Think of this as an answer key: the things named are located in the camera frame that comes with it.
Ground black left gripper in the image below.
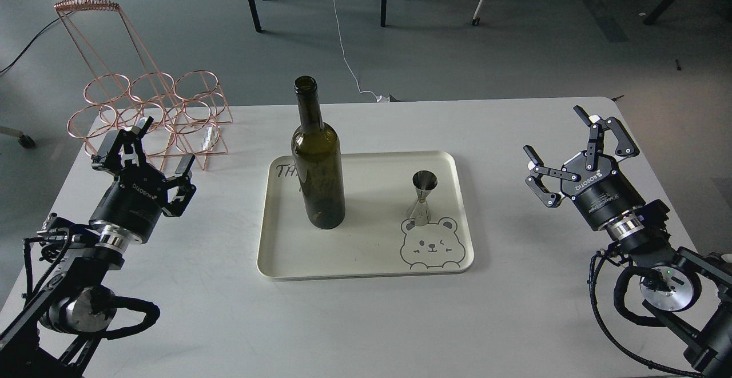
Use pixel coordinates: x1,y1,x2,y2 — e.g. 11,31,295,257
89,117,197,244

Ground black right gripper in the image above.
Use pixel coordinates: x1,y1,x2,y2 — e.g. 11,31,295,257
523,105,648,232

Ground steel double jigger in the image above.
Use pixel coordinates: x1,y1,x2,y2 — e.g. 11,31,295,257
407,170,437,226

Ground dark green wine bottle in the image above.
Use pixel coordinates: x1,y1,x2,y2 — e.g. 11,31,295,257
291,75,345,229

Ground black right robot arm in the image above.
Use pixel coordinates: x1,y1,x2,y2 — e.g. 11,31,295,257
524,105,731,377

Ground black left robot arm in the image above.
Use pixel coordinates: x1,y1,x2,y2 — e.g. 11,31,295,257
1,117,196,377

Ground caster wheel at left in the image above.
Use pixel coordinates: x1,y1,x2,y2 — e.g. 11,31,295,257
0,126,36,149

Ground cream bear serving tray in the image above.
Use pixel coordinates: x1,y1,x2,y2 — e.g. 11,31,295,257
257,150,474,281

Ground copper wire wine rack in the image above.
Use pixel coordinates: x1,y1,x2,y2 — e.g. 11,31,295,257
53,0,234,170

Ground white cable on floor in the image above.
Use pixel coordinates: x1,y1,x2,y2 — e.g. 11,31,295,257
325,0,391,103

